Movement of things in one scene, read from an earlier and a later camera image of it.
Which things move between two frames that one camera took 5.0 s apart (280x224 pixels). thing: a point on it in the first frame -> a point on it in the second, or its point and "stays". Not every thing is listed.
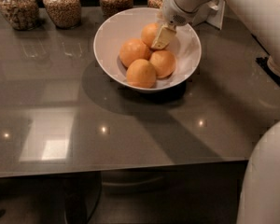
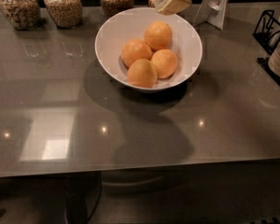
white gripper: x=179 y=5 -> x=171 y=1
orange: x=141 y=74 stays
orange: x=133 y=49 stays
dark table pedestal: x=82 y=192 stays
